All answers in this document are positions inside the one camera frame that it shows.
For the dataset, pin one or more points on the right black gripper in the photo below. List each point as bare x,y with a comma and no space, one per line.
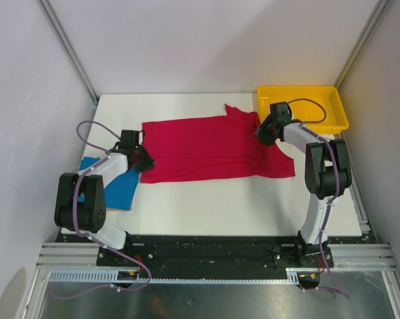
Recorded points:
261,131

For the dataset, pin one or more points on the folded blue t shirt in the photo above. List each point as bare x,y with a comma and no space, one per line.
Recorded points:
120,192

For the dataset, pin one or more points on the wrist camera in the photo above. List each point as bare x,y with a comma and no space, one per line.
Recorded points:
130,139
281,112

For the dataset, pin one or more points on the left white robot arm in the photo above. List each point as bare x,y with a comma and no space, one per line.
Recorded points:
81,201

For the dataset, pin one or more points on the left aluminium frame post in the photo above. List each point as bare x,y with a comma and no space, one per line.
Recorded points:
63,39

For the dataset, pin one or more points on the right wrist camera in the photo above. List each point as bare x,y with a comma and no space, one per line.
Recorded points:
281,112

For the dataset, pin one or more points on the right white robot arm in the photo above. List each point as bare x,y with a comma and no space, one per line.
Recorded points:
327,174

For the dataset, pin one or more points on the grey slotted cable duct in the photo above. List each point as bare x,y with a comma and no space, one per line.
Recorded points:
281,276

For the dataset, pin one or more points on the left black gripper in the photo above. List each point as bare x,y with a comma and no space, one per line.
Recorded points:
149,163

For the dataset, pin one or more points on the red polo shirt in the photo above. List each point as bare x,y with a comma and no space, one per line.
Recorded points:
217,147

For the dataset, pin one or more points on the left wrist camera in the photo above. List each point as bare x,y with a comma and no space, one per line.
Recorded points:
130,139

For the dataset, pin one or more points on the right aluminium frame post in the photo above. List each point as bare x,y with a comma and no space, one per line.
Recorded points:
365,36

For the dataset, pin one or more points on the aluminium frame post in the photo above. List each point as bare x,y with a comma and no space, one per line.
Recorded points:
63,39
365,36

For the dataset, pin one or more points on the yellow plastic tray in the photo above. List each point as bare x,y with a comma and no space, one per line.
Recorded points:
319,106

